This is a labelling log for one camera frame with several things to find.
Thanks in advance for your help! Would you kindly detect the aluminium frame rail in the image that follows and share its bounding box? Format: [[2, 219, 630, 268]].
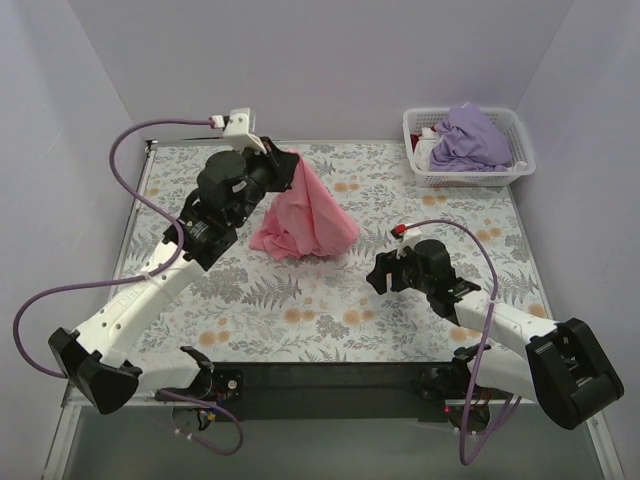
[[44, 363, 623, 479]]

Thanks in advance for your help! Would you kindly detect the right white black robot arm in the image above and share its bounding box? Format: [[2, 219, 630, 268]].
[[366, 240, 624, 430]]

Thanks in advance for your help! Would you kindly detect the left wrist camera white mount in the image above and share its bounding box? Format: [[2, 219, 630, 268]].
[[209, 107, 266, 153]]

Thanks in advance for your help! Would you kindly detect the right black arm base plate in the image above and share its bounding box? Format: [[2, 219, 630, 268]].
[[411, 365, 471, 401]]

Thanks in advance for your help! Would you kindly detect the dark red garment in basket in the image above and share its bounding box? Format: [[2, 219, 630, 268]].
[[410, 134, 421, 150]]

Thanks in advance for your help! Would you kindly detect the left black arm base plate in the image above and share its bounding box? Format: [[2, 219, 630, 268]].
[[189, 369, 245, 402]]

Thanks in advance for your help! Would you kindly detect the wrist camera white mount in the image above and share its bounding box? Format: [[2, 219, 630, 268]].
[[209, 107, 266, 153], [391, 224, 423, 259]]

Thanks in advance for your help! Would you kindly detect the floral table mat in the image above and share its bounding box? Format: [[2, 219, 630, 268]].
[[134, 143, 549, 362]]

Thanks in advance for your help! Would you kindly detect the pink t shirt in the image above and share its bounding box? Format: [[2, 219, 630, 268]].
[[249, 159, 360, 261]]

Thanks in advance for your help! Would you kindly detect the white garment in basket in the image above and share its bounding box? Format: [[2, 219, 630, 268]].
[[413, 126, 441, 171]]

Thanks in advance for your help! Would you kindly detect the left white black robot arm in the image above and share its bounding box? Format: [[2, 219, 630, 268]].
[[48, 138, 300, 414]]

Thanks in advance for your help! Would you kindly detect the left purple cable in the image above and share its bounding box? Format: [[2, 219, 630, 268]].
[[12, 115, 246, 456]]

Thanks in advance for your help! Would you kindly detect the purple t shirt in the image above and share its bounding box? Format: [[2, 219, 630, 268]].
[[430, 103, 512, 173]]

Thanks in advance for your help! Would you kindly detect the white plastic laundry basket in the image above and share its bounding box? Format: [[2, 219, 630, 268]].
[[402, 106, 537, 189]]

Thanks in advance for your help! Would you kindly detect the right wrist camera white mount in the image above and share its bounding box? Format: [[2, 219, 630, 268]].
[[391, 224, 423, 259]]

